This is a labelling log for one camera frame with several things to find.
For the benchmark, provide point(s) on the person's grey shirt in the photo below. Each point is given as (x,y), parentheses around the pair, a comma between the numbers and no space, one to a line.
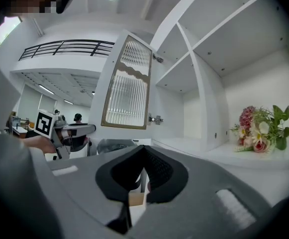
(7,158)

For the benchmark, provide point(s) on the dark grey rounded cover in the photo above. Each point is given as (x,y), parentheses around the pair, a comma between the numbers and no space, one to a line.
(115,146)

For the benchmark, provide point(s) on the window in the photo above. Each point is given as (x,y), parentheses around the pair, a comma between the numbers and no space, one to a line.
(6,31)

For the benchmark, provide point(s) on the pink and white flower bouquet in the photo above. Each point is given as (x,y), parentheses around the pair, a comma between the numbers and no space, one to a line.
(256,131)

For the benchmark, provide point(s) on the white cabinet door ribbed glass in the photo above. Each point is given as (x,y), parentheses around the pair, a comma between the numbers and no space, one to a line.
(128,83)

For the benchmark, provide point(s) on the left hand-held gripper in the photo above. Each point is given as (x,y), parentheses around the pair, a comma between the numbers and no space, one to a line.
(44,123)

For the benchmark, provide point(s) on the white open cabinet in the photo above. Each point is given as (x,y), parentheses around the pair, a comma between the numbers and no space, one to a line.
(233,58)

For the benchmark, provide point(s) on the black office chair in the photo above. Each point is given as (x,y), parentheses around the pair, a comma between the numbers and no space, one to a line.
(80,143)

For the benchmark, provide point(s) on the long ceiling strip light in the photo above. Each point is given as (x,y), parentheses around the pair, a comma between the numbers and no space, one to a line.
(68,101)
(46,89)

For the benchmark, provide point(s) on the office desk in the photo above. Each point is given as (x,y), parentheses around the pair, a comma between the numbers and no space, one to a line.
(18,129)

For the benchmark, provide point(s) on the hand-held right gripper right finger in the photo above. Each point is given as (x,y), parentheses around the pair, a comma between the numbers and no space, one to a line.
(179,178)

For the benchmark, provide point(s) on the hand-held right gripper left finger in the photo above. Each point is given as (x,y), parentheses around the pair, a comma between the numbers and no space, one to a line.
(104,178)

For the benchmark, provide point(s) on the person's left forearm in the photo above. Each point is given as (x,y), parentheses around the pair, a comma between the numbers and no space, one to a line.
(38,144)

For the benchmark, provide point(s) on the metal cabinet hinge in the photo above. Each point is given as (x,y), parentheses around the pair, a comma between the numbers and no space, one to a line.
(155,119)
(158,58)

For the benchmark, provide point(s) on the black balcony railing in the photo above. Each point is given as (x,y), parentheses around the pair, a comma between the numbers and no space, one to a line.
(64,47)

